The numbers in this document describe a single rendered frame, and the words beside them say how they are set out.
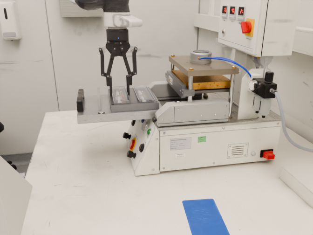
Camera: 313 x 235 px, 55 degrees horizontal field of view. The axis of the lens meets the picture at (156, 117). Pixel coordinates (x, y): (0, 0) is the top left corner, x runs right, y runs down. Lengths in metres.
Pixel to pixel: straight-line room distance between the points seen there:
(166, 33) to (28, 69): 1.14
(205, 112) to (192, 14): 1.69
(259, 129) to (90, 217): 0.64
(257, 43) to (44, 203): 0.83
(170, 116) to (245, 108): 0.27
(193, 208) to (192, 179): 0.15
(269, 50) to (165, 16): 1.60
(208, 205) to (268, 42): 0.55
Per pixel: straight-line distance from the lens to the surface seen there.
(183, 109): 1.00
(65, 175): 1.13
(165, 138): 1.02
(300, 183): 1.06
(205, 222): 0.89
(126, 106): 1.03
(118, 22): 1.02
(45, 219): 0.95
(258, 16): 1.04
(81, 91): 1.14
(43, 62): 2.55
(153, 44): 2.57
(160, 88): 1.25
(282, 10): 1.07
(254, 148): 1.16
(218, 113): 1.05
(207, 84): 1.07
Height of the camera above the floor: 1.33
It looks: 22 degrees down
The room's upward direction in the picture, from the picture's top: straight up
